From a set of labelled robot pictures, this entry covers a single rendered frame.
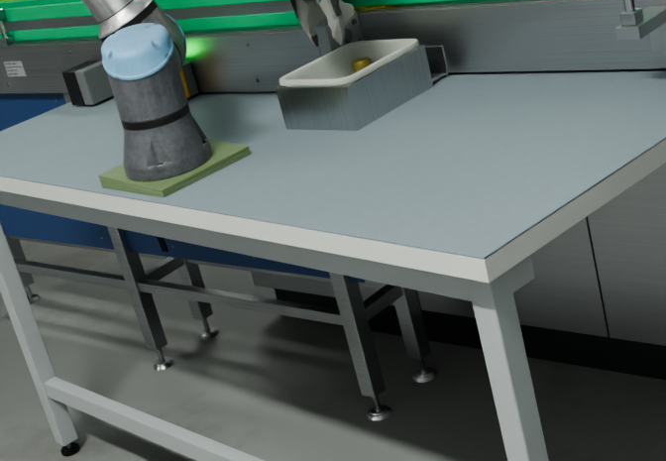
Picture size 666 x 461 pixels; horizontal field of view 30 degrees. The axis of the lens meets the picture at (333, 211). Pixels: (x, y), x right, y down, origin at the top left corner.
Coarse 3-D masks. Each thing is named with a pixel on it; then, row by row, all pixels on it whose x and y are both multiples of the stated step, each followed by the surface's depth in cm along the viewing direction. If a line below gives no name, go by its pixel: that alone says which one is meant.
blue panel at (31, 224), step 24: (0, 96) 319; (24, 96) 311; (48, 96) 304; (0, 120) 324; (24, 120) 316; (0, 216) 345; (24, 216) 336; (48, 216) 328; (48, 240) 333; (72, 240) 325; (96, 240) 317; (144, 240) 303; (168, 240) 296; (240, 264) 282; (264, 264) 276; (288, 264) 270
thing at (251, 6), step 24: (168, 0) 259; (192, 0) 254; (216, 0) 250; (240, 0) 245; (264, 0) 241; (288, 0) 237; (24, 24) 298; (48, 24) 292; (72, 24) 285; (96, 24) 279; (192, 24) 257; (216, 24) 253; (240, 24) 248; (264, 24) 243; (288, 24) 239
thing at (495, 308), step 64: (0, 192) 255; (0, 256) 271; (256, 256) 194; (320, 256) 181; (512, 320) 160; (64, 384) 278; (512, 384) 161; (64, 448) 290; (192, 448) 239; (512, 448) 166
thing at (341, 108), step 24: (432, 48) 228; (384, 72) 214; (408, 72) 219; (432, 72) 230; (288, 96) 218; (312, 96) 214; (336, 96) 210; (360, 96) 210; (384, 96) 215; (408, 96) 219; (288, 120) 220; (312, 120) 216; (336, 120) 212; (360, 120) 210
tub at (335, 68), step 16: (352, 48) 231; (368, 48) 230; (384, 48) 227; (400, 48) 224; (320, 64) 226; (336, 64) 228; (384, 64) 215; (288, 80) 216; (304, 80) 213; (320, 80) 211; (336, 80) 208; (352, 80) 208
